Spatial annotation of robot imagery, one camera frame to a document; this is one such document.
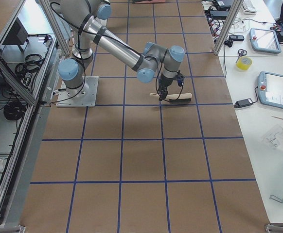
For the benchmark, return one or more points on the yellow tape roll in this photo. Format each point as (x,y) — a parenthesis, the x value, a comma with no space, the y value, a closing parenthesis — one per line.
(243,63)

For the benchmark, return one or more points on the black power adapter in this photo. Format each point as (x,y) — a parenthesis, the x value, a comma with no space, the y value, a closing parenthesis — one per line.
(243,103)

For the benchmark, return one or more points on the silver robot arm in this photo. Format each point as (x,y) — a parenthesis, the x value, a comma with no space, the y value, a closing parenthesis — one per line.
(82,17)

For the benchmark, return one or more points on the far teach pendant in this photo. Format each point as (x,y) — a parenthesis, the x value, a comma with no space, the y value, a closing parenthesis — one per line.
(264,41)

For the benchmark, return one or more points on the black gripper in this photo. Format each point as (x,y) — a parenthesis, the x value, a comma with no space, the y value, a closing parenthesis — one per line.
(166,81)

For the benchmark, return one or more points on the teach pendant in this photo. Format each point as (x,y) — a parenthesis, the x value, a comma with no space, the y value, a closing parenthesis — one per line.
(264,41)
(270,89)

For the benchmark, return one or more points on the aluminium frame post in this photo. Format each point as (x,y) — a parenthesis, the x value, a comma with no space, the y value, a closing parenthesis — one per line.
(235,8)

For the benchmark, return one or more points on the beige hand brush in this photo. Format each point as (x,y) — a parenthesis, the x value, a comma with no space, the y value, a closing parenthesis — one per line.
(173,97)

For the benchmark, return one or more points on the near teach pendant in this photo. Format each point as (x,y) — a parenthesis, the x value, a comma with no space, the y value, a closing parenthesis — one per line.
(270,89)

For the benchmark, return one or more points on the black handled scissors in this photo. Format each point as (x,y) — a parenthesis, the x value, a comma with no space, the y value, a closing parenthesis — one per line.
(241,52)

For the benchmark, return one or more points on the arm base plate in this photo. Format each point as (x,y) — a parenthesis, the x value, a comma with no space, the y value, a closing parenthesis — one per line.
(83,96)

